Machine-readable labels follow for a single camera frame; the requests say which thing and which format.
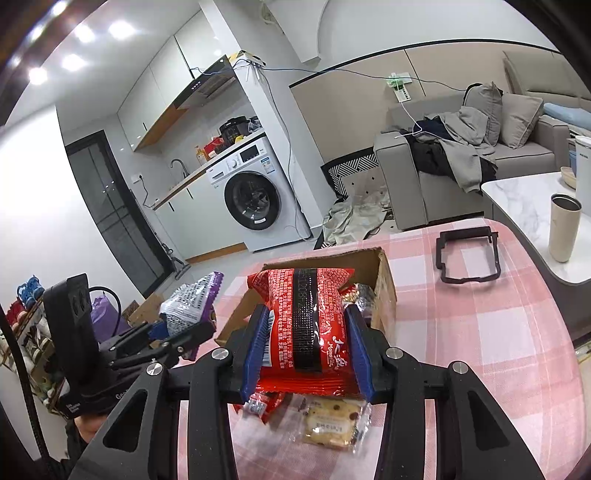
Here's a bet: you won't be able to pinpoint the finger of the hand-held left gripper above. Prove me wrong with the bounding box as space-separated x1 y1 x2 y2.
157 320 218 363
99 320 170 355

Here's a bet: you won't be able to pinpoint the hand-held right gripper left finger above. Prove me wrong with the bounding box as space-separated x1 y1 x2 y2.
69 302 273 480

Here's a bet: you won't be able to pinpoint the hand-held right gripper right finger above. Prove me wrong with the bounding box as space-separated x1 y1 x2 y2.
344 304 546 480

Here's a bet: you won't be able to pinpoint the purple silver snack bag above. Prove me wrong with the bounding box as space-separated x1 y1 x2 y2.
159 271 225 337

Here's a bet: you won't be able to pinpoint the large red snack packet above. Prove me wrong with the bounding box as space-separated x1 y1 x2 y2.
247 267 365 398

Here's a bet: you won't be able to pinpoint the brown cardboard box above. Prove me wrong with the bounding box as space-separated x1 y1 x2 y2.
215 247 398 352

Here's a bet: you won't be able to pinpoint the person's left forearm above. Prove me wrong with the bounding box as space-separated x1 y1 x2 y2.
44 418 88 480

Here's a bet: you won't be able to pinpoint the person's left hand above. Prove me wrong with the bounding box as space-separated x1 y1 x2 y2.
76 412 110 444

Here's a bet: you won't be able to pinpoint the small cardboard box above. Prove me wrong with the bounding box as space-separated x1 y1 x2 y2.
122 293 164 326

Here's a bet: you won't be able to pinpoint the purple plastic bag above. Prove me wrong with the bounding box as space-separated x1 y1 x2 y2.
90 295 132 342

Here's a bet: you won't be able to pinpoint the shoe rack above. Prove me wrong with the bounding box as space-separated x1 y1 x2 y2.
0 277 70 407

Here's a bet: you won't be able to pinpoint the blue shoes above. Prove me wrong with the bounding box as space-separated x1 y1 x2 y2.
16 275 44 303

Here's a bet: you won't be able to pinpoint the small red snack packet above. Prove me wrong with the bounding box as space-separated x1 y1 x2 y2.
233 390 289 425

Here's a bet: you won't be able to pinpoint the clear cracker packet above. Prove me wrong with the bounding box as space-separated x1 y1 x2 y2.
286 394 372 450

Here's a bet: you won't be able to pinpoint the pink checked tablecloth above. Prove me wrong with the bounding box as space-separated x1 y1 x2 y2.
175 219 583 480

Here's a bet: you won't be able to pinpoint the dark glass door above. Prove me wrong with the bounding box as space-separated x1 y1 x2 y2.
65 130 174 298

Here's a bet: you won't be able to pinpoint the beige cloth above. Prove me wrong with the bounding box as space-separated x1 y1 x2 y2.
321 191 393 247

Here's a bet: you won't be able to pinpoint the white kitchen counter cabinet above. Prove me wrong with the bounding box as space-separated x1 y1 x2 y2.
152 161 218 213

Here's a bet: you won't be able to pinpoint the white washing machine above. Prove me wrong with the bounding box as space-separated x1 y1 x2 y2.
205 135 312 254

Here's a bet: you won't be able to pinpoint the grey sofa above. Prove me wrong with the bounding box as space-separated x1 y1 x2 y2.
373 48 591 232

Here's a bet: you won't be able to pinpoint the black white patterned panel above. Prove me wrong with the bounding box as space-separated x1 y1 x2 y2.
321 150 382 201

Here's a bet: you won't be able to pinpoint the black garment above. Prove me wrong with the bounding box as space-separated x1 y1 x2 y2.
406 117 497 181

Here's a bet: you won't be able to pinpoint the black rice cooker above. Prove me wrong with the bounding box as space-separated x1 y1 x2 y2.
219 117 250 141

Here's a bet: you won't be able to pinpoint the white marble table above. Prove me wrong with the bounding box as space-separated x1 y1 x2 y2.
480 171 591 284

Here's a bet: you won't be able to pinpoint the grey garment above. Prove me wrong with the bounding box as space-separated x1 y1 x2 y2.
438 106 497 193

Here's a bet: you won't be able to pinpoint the beige tumbler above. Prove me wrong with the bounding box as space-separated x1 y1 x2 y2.
549 193 583 264

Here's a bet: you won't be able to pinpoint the black range hood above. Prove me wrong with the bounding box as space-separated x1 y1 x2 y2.
178 55 236 109

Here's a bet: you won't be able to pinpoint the grey cushion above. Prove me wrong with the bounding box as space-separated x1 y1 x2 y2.
499 92 544 149
462 82 504 146

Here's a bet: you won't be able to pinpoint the white electric kettle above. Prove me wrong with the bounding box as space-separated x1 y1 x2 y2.
570 135 591 213

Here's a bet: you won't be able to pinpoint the light blue pillow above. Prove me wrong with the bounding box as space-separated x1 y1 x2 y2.
542 102 591 127

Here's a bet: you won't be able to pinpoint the black plastic frame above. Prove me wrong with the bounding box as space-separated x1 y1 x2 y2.
435 226 502 284

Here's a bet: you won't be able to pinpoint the white wall cabinet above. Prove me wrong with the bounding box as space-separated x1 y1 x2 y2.
117 9 222 153

